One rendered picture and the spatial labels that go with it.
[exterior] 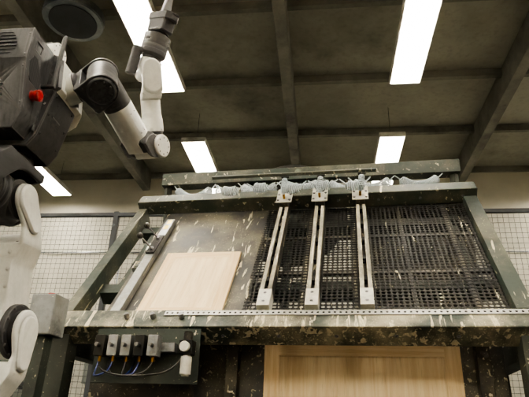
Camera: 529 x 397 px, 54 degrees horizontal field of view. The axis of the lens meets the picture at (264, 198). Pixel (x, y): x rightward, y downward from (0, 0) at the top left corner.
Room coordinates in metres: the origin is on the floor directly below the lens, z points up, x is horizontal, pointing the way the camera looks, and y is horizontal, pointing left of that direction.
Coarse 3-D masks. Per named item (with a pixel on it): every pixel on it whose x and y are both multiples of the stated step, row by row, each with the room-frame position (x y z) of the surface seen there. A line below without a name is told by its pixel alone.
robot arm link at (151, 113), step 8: (144, 104) 1.43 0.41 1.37; (152, 104) 1.43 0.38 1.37; (160, 104) 1.45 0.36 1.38; (144, 112) 1.44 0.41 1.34; (152, 112) 1.44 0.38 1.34; (160, 112) 1.46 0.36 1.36; (144, 120) 1.46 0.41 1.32; (152, 120) 1.45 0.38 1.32; (160, 120) 1.46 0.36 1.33; (152, 128) 1.46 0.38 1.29; (160, 128) 1.48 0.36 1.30
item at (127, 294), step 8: (168, 224) 3.08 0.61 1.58; (160, 232) 3.02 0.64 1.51; (168, 232) 3.05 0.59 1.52; (160, 248) 2.94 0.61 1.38; (144, 256) 2.85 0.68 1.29; (152, 256) 2.84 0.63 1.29; (144, 264) 2.80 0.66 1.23; (152, 264) 2.86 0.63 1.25; (136, 272) 2.75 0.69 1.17; (144, 272) 2.77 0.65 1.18; (136, 280) 2.69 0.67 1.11; (128, 288) 2.65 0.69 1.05; (136, 288) 2.70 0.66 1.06; (120, 296) 2.61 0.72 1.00; (128, 296) 2.62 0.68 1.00; (120, 304) 2.57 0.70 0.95
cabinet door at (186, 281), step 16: (176, 256) 2.85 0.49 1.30; (192, 256) 2.83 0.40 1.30; (208, 256) 2.81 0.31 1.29; (224, 256) 2.79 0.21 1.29; (240, 256) 2.80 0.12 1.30; (160, 272) 2.76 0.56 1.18; (176, 272) 2.75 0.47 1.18; (192, 272) 2.73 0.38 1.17; (208, 272) 2.71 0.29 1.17; (224, 272) 2.68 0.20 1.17; (160, 288) 2.66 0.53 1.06; (176, 288) 2.64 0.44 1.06; (192, 288) 2.62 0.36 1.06; (208, 288) 2.61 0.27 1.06; (224, 288) 2.59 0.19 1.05; (144, 304) 2.58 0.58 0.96; (160, 304) 2.57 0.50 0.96; (176, 304) 2.55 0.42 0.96; (192, 304) 2.54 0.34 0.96; (208, 304) 2.52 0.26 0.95; (224, 304) 2.52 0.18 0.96
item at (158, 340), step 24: (96, 336) 2.36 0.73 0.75; (120, 336) 2.36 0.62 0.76; (144, 336) 2.31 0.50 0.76; (168, 336) 2.40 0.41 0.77; (192, 336) 2.34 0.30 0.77; (96, 360) 2.46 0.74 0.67; (120, 360) 2.44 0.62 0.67; (144, 360) 2.42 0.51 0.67; (168, 360) 2.40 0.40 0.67; (192, 360) 2.38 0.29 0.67
